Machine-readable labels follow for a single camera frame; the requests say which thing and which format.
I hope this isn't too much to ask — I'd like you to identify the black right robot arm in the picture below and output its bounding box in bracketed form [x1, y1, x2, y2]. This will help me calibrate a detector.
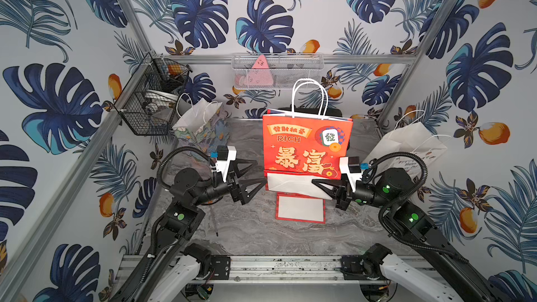
[312, 152, 510, 301]

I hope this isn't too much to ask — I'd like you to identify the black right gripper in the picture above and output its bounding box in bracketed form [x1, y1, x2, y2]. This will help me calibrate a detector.
[313, 168, 394, 214]

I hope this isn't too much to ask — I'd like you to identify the white happy paper bag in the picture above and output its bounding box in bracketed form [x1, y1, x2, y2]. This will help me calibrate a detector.
[364, 109, 452, 168]

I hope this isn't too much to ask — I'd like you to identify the floral paper bag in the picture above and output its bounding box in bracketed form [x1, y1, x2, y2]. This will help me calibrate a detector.
[172, 99, 230, 155]

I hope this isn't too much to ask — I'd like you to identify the pink triangle item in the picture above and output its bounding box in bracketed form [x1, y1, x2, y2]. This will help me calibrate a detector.
[241, 55, 274, 88]

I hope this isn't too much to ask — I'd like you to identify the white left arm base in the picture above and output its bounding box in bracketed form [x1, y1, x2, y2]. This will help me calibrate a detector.
[149, 243, 211, 301]

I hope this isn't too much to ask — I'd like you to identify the aluminium linear rail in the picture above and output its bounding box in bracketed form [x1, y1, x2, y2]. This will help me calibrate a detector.
[117, 254, 437, 284]

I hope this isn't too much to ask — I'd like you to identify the orange handled screwdriver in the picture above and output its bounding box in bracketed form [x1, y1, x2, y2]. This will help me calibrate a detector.
[209, 206, 219, 237]

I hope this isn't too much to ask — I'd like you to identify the black tool case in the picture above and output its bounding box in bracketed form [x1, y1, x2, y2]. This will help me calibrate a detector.
[278, 106, 343, 117]

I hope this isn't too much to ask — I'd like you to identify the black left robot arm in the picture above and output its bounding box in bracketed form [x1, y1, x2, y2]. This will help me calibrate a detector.
[111, 145, 267, 301]

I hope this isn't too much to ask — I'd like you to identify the white mesh wall shelf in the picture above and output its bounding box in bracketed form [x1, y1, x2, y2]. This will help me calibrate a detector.
[231, 53, 324, 89]

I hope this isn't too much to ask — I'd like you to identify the black wire basket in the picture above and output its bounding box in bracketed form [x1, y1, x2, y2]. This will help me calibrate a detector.
[113, 53, 192, 136]

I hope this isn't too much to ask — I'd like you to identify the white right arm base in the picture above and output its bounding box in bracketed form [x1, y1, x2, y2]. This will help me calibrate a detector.
[362, 243, 463, 301]

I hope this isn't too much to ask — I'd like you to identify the red paper bag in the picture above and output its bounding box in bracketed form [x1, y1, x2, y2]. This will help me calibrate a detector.
[275, 192, 326, 224]
[262, 78, 353, 199]

